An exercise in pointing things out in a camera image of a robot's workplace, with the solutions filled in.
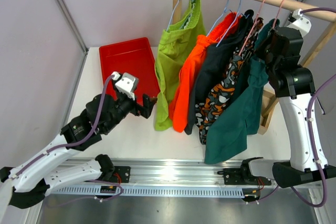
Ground wooden clothes rack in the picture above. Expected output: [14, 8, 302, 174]
[254, 0, 335, 67]

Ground pink hanger of camouflage shorts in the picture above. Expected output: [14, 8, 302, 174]
[238, 0, 265, 56]

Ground teal green shorts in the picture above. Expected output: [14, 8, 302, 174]
[204, 19, 274, 164]

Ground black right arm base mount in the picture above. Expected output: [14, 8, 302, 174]
[217, 167, 271, 186]

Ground blue hanger of orange shorts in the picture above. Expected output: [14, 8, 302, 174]
[206, 0, 239, 37]

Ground blue hanger of black shorts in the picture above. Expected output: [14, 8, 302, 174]
[215, 0, 250, 47]

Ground orange grey camouflage shorts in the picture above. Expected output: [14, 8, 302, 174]
[188, 17, 264, 145]

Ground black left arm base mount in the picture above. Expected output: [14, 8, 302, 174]
[108, 166, 131, 184]

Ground slotted grey cable duct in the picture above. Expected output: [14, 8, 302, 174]
[52, 184, 259, 198]

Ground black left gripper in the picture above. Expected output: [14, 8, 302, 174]
[102, 91, 156, 133]

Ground black shorts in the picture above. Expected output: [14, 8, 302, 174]
[184, 9, 254, 142]

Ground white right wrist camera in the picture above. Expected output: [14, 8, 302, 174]
[286, 8, 312, 37]

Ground pink hanger of teal shorts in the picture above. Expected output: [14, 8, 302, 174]
[272, 0, 285, 29]

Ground aluminium mounting rail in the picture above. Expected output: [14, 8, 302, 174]
[39, 156, 241, 193]

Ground red plastic bin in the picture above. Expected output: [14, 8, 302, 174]
[99, 37, 160, 104]

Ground blue hanger of green shorts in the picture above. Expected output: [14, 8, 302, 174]
[165, 0, 198, 33]

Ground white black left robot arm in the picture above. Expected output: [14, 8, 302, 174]
[1, 94, 157, 209]

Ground lime green shorts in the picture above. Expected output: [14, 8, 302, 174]
[154, 0, 205, 131]

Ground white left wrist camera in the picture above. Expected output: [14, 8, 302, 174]
[111, 71, 139, 101]

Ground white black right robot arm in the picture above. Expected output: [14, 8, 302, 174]
[239, 27, 335, 188]

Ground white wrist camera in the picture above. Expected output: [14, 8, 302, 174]
[111, 71, 139, 101]
[286, 8, 312, 37]

